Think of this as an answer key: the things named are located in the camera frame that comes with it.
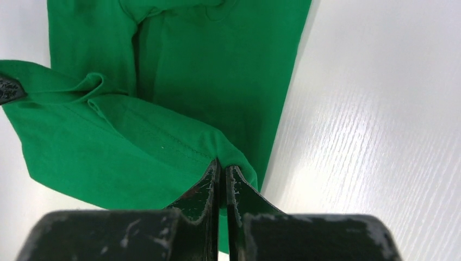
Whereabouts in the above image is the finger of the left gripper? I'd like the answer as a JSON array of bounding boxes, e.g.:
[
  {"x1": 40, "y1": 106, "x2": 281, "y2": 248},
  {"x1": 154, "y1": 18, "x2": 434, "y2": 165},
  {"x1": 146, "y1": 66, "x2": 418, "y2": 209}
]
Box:
[{"x1": 1, "y1": 74, "x2": 27, "y2": 105}]

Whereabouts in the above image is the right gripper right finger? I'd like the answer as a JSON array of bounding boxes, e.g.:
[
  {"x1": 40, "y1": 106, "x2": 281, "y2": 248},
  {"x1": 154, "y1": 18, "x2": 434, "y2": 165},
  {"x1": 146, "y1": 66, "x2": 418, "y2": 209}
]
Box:
[{"x1": 225, "y1": 166, "x2": 401, "y2": 260}]

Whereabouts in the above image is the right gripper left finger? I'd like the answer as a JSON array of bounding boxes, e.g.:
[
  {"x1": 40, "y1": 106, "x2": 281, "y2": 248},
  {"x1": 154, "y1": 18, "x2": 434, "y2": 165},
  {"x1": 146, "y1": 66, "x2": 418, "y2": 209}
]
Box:
[{"x1": 17, "y1": 160, "x2": 221, "y2": 260}]

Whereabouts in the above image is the green t shirt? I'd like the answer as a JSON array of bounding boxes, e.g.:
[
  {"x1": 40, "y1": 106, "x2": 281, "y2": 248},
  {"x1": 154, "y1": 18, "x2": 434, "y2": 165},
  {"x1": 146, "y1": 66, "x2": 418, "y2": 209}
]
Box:
[{"x1": 0, "y1": 0, "x2": 313, "y2": 253}]

